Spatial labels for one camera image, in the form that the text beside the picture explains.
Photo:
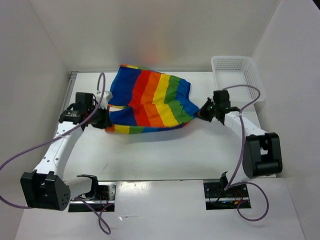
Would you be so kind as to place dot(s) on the rainbow striped shorts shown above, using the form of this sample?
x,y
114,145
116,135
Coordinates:
x,y
148,101

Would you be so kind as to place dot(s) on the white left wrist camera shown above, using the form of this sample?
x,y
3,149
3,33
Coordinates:
x,y
103,98

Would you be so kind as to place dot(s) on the white plastic basket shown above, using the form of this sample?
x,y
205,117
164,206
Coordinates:
x,y
236,70

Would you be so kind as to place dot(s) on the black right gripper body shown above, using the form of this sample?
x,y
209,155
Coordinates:
x,y
216,107

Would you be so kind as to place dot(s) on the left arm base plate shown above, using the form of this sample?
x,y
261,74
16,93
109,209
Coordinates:
x,y
103,200

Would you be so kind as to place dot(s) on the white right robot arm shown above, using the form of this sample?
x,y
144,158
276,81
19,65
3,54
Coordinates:
x,y
260,153

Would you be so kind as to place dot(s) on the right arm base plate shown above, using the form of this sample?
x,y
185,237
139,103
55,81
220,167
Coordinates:
x,y
216,198

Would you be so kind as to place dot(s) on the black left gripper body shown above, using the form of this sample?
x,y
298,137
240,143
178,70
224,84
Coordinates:
x,y
99,119

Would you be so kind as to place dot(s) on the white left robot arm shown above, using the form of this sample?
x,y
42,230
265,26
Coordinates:
x,y
44,187

